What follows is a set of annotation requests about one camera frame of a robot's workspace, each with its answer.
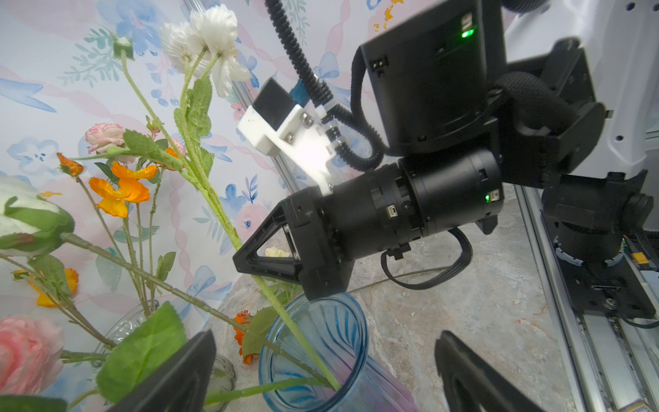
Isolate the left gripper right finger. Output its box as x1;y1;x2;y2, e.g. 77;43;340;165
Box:
434;331;542;412

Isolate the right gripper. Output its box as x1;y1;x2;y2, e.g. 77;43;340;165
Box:
233;187;355;300

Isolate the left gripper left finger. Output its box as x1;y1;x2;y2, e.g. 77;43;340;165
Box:
110;331;216;411

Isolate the cream rose stem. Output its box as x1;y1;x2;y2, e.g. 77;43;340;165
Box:
265;247;292;259

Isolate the clear grey glass vase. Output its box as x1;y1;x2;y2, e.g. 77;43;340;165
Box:
96;303;236;411

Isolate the orange rose stem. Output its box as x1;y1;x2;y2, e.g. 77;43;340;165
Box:
0;300;331;412

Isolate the blue purple glass vase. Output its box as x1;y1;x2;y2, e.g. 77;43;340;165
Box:
264;293;419;411

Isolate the pink carnation stem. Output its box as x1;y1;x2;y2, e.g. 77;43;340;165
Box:
1;316;65;395

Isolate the white flower stem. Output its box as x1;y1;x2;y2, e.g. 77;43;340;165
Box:
112;3;343;392

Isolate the yellow poppy flower stem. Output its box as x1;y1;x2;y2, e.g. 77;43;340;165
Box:
13;269;116;350

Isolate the white rosebud stem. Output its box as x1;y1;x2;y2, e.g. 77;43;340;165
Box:
1;214;258;384

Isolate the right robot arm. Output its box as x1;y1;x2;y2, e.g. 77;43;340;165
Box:
233;1;653;300

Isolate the framed card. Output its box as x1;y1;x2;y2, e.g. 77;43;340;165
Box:
618;400;652;412

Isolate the aluminium rail frame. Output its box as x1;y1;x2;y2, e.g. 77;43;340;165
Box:
515;186;658;411

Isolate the black corrugated cable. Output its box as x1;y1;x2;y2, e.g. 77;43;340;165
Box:
263;0;387;173

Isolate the right corner aluminium post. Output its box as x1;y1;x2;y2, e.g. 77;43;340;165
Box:
182;0;305;194

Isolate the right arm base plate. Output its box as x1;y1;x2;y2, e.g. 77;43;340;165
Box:
553;223;657;319

